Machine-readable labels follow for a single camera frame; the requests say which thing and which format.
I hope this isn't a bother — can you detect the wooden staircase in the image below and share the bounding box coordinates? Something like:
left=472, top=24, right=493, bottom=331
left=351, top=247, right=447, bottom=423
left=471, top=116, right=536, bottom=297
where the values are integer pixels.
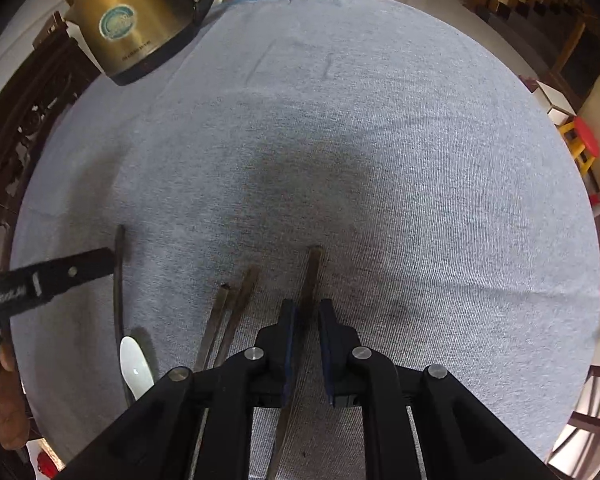
left=462, top=0, right=600, bottom=111

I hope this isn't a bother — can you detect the carved wooden sideboard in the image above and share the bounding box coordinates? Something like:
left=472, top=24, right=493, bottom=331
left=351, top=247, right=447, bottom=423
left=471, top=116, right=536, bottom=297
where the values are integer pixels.
left=0, top=10, right=103, bottom=283

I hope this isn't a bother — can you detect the person's left hand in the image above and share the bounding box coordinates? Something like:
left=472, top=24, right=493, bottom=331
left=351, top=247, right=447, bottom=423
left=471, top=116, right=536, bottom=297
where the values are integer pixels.
left=0, top=331, right=30, bottom=452

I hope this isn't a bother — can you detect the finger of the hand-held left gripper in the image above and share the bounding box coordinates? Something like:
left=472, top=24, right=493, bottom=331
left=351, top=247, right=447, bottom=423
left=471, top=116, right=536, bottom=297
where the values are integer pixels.
left=31, top=247, right=115, bottom=303

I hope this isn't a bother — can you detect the red round stool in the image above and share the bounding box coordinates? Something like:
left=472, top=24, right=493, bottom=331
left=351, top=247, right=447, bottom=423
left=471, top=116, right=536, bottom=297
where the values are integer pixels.
left=560, top=116, right=600, bottom=177

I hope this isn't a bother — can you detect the grey tablecloth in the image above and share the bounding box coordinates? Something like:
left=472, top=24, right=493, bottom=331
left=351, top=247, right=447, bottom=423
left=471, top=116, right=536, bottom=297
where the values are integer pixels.
left=9, top=0, right=600, bottom=480

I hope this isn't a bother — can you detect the dark wooden chair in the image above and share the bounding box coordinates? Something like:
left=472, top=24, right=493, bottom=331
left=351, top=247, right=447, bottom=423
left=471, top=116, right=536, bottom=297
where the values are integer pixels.
left=550, top=352, right=600, bottom=466

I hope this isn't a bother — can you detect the brass electric kettle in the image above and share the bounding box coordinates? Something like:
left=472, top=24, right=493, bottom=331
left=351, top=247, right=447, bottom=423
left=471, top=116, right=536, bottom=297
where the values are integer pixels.
left=50, top=0, right=219, bottom=87

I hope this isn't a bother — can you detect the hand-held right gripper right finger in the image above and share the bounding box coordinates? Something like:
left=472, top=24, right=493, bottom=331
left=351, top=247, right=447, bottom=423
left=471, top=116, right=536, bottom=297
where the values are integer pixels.
left=317, top=299, right=556, bottom=480

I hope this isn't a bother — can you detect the red round object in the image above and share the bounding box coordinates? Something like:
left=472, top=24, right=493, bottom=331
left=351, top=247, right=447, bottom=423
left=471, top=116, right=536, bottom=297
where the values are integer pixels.
left=36, top=451, right=64, bottom=477

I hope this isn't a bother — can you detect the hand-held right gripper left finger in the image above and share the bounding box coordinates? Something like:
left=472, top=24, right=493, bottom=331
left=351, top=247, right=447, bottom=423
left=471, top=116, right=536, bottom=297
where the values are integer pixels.
left=55, top=299, right=301, bottom=480

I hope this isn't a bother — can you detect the dark wooden chopstick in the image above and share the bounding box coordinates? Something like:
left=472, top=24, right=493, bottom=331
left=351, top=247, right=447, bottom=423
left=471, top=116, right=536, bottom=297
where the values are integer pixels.
left=266, top=245, right=324, bottom=480
left=113, top=224, right=137, bottom=407
left=212, top=266, right=261, bottom=368
left=194, top=283, right=231, bottom=372

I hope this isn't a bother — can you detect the small white stool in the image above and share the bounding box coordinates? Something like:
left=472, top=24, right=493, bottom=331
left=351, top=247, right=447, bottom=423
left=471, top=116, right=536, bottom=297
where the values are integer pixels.
left=534, top=80, right=579, bottom=128

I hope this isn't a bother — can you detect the blue table cover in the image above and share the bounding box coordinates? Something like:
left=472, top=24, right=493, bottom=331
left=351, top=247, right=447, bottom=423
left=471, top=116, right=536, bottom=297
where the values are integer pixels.
left=215, top=0, right=306, bottom=17

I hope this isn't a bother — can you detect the white ceramic spoon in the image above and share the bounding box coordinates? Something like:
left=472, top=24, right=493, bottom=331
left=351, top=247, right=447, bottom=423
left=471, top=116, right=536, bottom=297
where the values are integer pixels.
left=119, top=336, right=156, bottom=403

